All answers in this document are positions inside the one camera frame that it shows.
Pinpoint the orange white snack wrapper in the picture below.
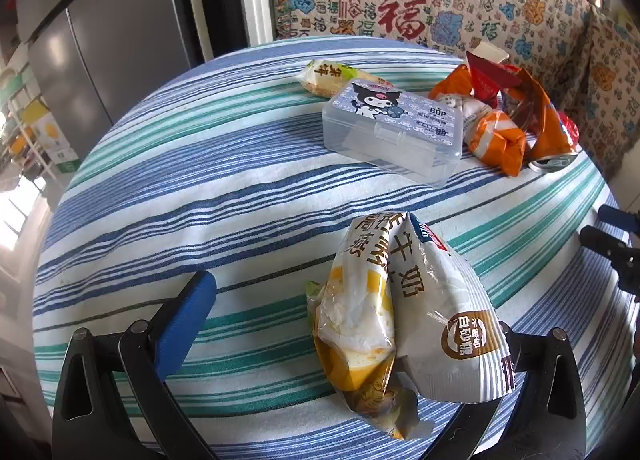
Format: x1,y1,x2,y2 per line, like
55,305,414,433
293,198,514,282
429,64,529,177

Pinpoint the green tiered storage rack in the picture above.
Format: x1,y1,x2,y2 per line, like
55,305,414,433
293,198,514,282
0,67,61,185

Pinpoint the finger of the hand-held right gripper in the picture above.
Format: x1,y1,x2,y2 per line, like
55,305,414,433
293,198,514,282
597,205,640,237
580,225,640,291

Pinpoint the crushed orange drink can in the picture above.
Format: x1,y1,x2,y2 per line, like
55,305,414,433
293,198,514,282
500,67,581,173

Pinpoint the yellow clear snack bag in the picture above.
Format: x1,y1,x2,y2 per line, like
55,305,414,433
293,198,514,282
306,212,421,441

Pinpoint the red snack packet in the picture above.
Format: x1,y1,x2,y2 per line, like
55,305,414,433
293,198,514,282
465,50,523,108

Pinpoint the green white snack packet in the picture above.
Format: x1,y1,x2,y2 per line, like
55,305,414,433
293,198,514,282
300,58,393,99

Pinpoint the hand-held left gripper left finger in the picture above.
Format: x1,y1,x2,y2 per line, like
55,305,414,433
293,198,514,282
51,270,218,460

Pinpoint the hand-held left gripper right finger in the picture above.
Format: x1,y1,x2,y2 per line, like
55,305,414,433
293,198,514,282
435,320,588,460

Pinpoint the yellow cardboard box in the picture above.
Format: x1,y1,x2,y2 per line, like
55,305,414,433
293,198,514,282
20,100,81,173

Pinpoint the grey refrigerator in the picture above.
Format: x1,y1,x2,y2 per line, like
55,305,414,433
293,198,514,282
15,0,251,125

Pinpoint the clear plastic box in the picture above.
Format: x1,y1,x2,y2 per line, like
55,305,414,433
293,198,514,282
321,80,463,189

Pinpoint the red plastic bag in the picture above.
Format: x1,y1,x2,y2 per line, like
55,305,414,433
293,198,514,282
555,111,581,145

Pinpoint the round table with striped cloth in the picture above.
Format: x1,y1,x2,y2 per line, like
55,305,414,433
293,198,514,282
32,37,640,460

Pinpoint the small white box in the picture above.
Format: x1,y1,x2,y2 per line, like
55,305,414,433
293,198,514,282
470,40,511,65

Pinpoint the white bread bag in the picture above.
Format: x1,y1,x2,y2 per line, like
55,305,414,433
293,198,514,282
390,214,516,403

